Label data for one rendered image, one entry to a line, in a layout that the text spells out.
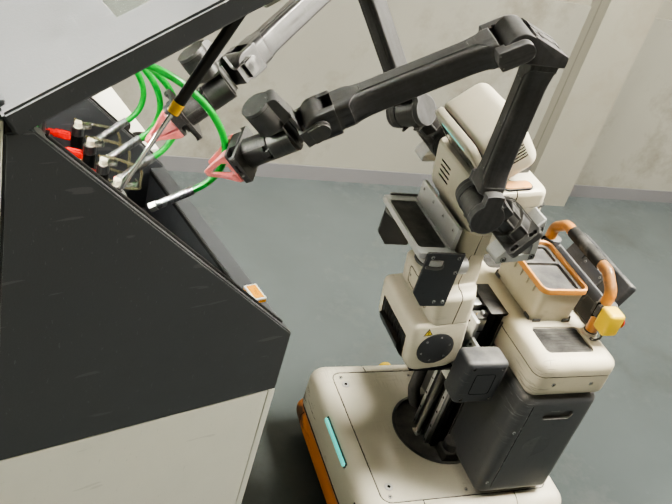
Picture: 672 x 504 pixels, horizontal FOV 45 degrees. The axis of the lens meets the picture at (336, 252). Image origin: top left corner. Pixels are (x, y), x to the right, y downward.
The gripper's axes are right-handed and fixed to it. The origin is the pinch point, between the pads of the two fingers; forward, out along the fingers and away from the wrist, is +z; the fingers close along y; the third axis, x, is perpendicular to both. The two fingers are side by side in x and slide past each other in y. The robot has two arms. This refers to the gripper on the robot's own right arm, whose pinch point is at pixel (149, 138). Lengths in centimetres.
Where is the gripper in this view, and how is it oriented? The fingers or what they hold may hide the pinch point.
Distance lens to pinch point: 169.1
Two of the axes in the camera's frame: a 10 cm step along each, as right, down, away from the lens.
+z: -8.4, 5.4, 1.2
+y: -4.7, -5.8, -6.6
